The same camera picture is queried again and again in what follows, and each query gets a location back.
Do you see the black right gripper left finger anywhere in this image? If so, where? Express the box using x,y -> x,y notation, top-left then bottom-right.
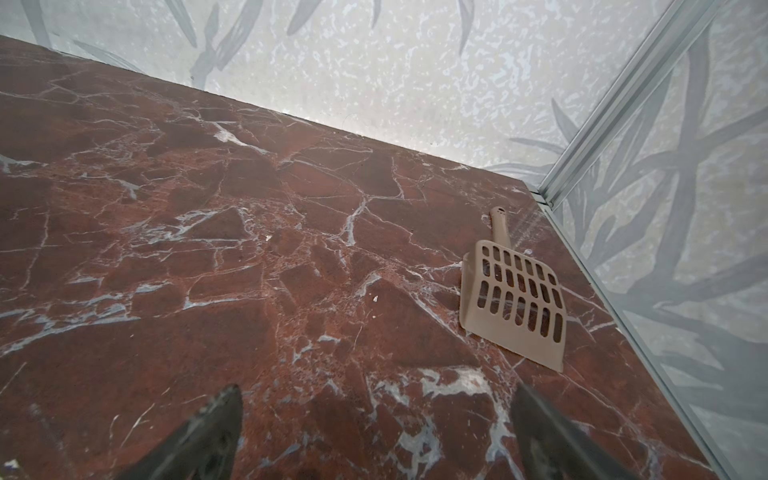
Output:
117,385 -> 243,479

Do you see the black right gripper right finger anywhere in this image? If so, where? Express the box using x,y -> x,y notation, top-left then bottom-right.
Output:
510,383 -> 636,479

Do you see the beige plastic litter scoop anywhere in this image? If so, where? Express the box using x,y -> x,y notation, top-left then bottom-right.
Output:
459,207 -> 567,372

